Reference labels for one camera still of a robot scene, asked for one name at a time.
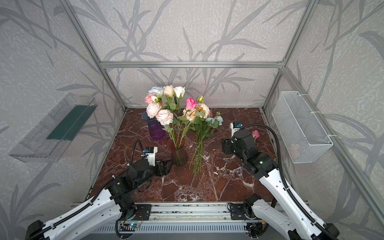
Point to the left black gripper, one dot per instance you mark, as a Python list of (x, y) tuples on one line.
[(162, 167)]

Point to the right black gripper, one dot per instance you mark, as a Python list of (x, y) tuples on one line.
[(227, 145)]

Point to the red smoky glass vase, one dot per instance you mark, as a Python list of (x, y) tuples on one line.
[(179, 156)]

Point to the blue purple glass vase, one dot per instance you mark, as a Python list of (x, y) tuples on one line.
[(155, 128)]

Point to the pale pink peony spray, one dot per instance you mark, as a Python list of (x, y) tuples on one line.
[(166, 118)]

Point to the magenta pink rose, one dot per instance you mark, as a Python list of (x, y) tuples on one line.
[(190, 104)]

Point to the white blue rose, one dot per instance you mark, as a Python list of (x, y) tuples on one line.
[(156, 91)]

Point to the cream peach rose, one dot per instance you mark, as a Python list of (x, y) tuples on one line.
[(168, 91)]

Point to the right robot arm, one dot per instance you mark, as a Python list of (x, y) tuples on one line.
[(298, 222)]

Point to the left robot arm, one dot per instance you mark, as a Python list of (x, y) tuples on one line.
[(110, 203)]

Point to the flower bunch on table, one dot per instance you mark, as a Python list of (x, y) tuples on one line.
[(203, 128)]

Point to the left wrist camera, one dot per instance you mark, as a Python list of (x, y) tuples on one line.
[(150, 155)]

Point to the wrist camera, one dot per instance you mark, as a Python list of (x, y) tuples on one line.
[(150, 155), (235, 126)]

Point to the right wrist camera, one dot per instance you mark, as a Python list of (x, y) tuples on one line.
[(235, 126)]

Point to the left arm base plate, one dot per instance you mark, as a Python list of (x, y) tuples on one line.
[(140, 212)]

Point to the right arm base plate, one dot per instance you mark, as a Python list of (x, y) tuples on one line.
[(237, 212)]

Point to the white wire mesh basket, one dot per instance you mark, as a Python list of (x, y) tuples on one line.
[(304, 136)]

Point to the aluminium frame rail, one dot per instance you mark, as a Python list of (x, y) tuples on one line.
[(168, 64)]

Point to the clear plastic wall tray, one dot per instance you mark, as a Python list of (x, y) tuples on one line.
[(50, 138)]

